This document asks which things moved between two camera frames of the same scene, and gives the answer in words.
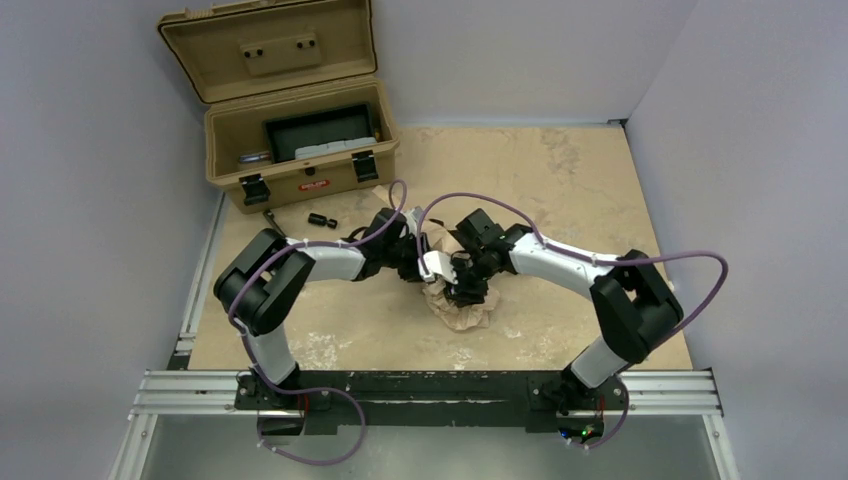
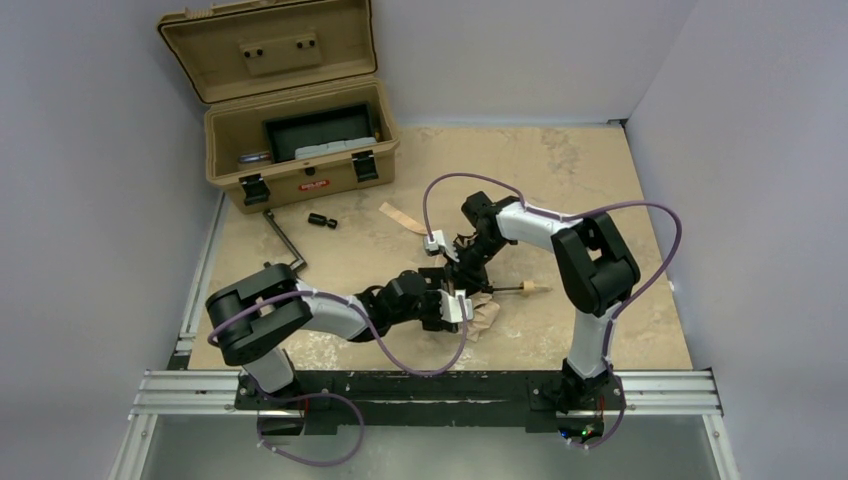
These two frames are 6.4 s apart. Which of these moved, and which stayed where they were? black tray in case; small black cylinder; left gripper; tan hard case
Moved: left gripper
Stayed: black tray in case; small black cylinder; tan hard case
